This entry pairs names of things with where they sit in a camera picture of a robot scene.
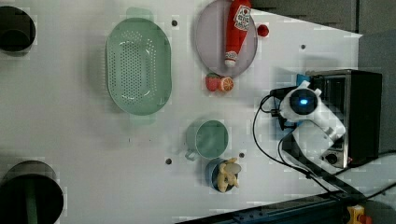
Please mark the blue metal frame rail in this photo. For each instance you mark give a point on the blue metal frame rail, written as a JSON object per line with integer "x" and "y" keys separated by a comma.
{"x": 326, "y": 208}

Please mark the grey round plate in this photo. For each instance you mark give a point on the grey round plate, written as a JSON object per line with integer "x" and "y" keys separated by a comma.
{"x": 210, "y": 40}

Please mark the green perforated colander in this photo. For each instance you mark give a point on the green perforated colander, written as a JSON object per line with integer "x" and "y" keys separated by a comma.
{"x": 138, "y": 66}

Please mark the yellow red emergency button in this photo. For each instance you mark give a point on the yellow red emergency button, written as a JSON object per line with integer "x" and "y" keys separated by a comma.
{"x": 358, "y": 216}

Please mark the black cylinder post lower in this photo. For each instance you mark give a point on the black cylinder post lower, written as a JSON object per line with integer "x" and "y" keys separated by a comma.
{"x": 30, "y": 194}

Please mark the small red toy fruit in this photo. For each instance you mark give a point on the small red toy fruit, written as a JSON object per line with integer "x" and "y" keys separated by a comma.
{"x": 263, "y": 30}

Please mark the black cylinder post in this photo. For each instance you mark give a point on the black cylinder post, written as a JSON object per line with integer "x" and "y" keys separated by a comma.
{"x": 30, "y": 194}
{"x": 17, "y": 29}

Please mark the green mug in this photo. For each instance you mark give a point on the green mug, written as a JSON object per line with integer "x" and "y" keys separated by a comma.
{"x": 206, "y": 139}

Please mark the blue bowl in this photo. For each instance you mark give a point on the blue bowl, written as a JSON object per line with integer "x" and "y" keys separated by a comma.
{"x": 211, "y": 173}

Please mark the red ketchup bottle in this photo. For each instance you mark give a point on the red ketchup bottle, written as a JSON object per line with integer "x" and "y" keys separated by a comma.
{"x": 236, "y": 31}

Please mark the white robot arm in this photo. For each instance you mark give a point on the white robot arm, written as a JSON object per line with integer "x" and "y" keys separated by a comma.
{"x": 317, "y": 130}

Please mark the black cylinder post upper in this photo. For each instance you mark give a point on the black cylinder post upper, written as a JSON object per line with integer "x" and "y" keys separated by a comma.
{"x": 17, "y": 29}

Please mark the red toy strawberry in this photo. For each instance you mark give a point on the red toy strawberry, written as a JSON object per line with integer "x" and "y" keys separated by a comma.
{"x": 212, "y": 81}

